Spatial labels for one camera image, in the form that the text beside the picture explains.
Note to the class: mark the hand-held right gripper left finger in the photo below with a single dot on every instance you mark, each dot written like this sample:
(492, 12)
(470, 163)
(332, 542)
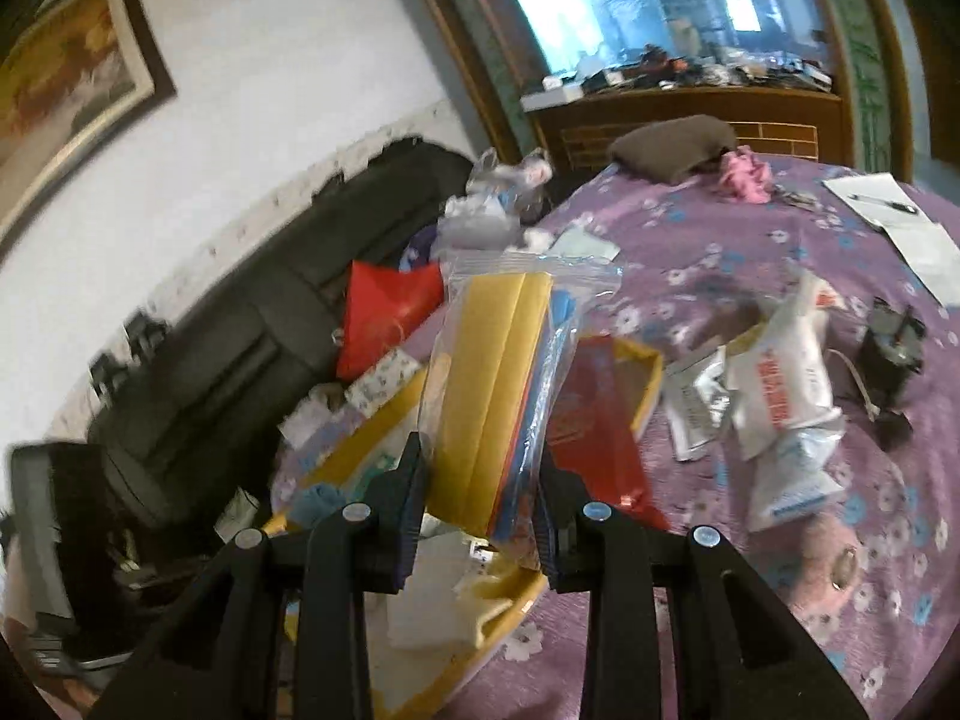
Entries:
(412, 525)

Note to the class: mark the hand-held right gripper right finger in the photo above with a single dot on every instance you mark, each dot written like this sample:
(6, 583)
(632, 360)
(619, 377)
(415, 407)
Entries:
(553, 540)

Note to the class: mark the yellow-rimmed white box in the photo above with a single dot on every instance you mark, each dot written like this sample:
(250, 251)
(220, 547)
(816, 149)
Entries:
(525, 592)

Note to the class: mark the blue towel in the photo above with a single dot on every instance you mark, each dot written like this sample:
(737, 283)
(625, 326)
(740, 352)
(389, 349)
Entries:
(319, 506)

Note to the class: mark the dark red packet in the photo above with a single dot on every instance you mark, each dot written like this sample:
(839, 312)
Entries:
(600, 420)

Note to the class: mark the yellow cloths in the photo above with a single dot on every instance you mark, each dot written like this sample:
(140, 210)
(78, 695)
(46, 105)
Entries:
(480, 390)

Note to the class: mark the white pouch blue print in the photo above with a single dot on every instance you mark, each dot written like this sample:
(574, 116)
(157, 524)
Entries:
(799, 487)

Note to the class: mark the long white pouch red print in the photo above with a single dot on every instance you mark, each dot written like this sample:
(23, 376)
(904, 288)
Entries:
(787, 382)

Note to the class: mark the clear bowl with pink rim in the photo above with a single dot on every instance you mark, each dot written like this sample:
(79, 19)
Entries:
(844, 566)

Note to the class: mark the small patterned box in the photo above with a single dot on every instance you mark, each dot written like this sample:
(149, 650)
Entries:
(382, 382)

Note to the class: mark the crumpled white paper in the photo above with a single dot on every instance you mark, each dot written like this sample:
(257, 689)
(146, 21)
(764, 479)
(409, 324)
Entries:
(311, 416)

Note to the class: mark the silver foil packet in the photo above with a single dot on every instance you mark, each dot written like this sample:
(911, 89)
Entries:
(711, 386)
(684, 420)

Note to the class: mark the purple floral blanket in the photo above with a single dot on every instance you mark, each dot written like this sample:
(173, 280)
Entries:
(750, 615)

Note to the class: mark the red bag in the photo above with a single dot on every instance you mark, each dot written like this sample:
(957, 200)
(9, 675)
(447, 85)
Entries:
(382, 315)

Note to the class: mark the large black bag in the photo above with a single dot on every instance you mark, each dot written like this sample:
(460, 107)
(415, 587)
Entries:
(247, 360)

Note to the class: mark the purple cloth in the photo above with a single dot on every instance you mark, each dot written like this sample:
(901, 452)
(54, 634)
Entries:
(420, 247)

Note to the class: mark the white flat packet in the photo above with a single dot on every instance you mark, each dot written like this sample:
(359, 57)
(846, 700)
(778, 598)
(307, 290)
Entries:
(589, 246)

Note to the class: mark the white crumpled cloth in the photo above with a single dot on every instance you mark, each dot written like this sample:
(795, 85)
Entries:
(538, 238)

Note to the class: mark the black clip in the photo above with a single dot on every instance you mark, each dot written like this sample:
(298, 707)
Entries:
(111, 375)
(146, 334)

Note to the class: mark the clear plastic bag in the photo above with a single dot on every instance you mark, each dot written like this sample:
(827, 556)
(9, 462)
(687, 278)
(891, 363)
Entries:
(510, 180)

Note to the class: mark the white packet red logo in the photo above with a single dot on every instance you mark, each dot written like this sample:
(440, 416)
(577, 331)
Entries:
(814, 292)

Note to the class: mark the pink cloth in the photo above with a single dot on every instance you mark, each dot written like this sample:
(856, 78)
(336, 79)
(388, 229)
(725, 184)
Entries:
(742, 176)

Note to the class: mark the brown cloth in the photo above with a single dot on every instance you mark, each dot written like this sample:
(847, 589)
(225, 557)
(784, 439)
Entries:
(675, 142)

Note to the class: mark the small metal keys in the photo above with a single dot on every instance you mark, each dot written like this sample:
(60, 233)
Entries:
(796, 199)

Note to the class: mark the white flat box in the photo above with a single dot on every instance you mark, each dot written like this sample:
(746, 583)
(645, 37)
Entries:
(551, 95)

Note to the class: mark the white paper sheet with pen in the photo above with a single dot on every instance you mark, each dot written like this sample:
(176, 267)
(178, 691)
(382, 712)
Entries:
(870, 191)

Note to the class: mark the wooden cabinet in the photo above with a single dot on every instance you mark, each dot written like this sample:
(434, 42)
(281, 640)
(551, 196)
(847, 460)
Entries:
(787, 131)

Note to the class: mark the black pen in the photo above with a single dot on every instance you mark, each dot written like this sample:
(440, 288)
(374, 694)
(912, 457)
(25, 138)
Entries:
(885, 204)

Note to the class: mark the pile of assorted small items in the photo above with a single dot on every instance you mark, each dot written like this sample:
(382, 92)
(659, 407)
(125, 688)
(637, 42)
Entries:
(712, 71)

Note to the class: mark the framed painting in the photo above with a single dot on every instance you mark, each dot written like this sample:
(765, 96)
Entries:
(67, 90)

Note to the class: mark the bamboo painted panel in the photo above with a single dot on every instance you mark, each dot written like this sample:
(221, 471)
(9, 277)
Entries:
(862, 52)

